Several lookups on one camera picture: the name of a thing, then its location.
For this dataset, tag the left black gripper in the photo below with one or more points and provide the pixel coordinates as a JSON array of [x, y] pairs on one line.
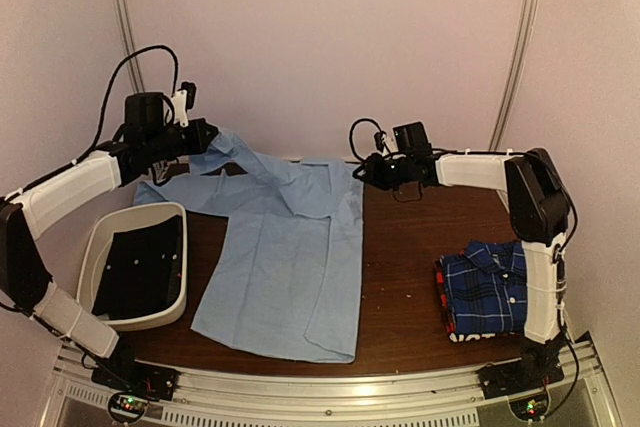
[[199, 144]]

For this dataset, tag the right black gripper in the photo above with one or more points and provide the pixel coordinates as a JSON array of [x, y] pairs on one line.
[[373, 175]]

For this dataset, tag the light blue long sleeve shirt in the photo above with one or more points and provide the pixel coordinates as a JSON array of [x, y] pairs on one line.
[[288, 282]]

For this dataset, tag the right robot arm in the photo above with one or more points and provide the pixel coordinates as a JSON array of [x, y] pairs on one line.
[[542, 214]]

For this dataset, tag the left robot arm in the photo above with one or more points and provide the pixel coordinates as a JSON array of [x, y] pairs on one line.
[[156, 130]]

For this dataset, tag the blue plaid folded shirt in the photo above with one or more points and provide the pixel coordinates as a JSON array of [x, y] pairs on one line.
[[504, 262]]

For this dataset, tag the red black folded shirt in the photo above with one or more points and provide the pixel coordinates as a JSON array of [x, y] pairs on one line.
[[475, 312]]

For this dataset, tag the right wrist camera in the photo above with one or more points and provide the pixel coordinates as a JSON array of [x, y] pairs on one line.
[[385, 143]]

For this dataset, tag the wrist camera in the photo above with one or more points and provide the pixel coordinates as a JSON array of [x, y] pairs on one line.
[[385, 143], [183, 100]]

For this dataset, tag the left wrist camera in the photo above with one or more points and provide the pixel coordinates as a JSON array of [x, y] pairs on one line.
[[183, 100]]

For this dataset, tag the left aluminium frame post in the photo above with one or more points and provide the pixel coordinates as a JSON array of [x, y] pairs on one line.
[[126, 33]]

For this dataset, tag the aluminium frame post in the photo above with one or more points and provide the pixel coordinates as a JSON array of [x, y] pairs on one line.
[[126, 33], [524, 32]]

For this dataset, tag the aluminium front rail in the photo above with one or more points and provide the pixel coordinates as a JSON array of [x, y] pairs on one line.
[[449, 397]]

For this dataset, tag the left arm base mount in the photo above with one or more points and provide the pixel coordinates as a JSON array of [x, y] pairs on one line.
[[136, 387]]

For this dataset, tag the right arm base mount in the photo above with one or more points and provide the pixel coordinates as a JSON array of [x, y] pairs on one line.
[[525, 382]]

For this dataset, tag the right aluminium frame post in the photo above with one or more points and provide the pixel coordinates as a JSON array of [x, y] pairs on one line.
[[524, 32]]

